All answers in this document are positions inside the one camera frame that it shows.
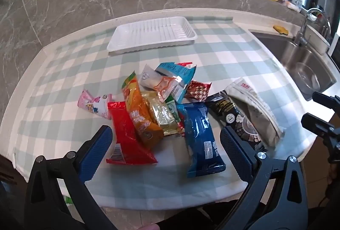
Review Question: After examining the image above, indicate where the blue snack packet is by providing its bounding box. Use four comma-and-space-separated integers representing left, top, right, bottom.
177, 102, 226, 179

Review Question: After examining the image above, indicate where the gold snack packet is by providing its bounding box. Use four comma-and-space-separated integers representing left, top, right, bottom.
141, 91, 181, 136

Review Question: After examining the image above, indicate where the teal snack packet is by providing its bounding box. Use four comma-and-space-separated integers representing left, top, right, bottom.
155, 62, 197, 104

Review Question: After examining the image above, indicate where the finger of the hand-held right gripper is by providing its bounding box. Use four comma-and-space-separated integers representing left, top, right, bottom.
301, 112, 340, 140
312, 92, 340, 111

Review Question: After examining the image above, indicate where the steel sink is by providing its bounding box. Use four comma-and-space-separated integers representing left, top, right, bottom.
248, 29, 338, 101

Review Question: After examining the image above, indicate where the black snack packet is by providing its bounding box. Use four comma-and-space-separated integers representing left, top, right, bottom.
206, 91, 267, 153

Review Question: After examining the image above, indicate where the orange snack packet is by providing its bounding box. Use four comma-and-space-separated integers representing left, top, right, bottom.
122, 70, 164, 151

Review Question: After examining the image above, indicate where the yellow sponge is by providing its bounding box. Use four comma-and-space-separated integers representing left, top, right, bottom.
273, 25, 289, 35

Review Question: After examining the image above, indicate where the white sink basket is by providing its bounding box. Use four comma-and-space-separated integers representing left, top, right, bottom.
303, 24, 331, 56

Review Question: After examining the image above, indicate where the green white checked tablecloth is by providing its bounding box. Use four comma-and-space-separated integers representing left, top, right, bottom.
12, 16, 311, 210

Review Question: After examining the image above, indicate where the chrome faucet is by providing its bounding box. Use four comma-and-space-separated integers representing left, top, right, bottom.
295, 8, 331, 47

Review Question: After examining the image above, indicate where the pink snack packet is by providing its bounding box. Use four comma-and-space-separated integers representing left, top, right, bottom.
78, 90, 113, 120

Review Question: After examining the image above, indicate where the dark red patterned snack packet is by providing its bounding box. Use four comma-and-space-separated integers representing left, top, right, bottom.
184, 80, 213, 102

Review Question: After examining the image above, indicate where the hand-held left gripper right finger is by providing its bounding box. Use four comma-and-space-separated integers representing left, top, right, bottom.
220, 126, 310, 230

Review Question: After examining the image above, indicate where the glass bowl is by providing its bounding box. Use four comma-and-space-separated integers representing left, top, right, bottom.
295, 61, 320, 91

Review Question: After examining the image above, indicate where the beige snack pouch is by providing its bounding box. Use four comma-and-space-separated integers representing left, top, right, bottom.
224, 77, 285, 148

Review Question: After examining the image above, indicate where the clear white snack packet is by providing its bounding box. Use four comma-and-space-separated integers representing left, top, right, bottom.
140, 64, 184, 103

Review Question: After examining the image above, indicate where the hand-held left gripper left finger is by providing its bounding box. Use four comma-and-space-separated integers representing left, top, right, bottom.
24, 125, 117, 230

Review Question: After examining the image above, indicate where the white plastic tray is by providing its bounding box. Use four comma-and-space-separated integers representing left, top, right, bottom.
107, 16, 198, 55

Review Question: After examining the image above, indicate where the small green white snack packet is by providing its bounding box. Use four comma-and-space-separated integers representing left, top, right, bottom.
165, 96, 184, 124

